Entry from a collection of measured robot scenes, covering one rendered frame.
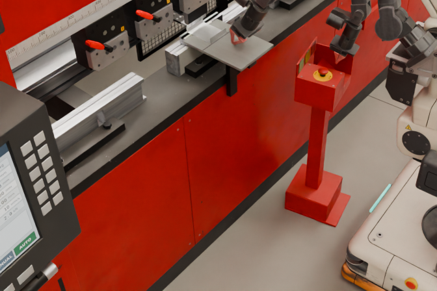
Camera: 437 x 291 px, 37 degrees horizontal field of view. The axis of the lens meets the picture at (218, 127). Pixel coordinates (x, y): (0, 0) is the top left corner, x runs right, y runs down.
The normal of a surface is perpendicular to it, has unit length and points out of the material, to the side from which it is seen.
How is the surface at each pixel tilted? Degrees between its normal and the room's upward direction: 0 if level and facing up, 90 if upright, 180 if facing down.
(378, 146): 0
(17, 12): 90
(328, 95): 90
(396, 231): 0
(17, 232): 90
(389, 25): 76
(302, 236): 0
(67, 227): 90
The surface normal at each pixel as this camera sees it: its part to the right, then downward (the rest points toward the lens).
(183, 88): -0.04, -0.73
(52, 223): 0.81, 0.37
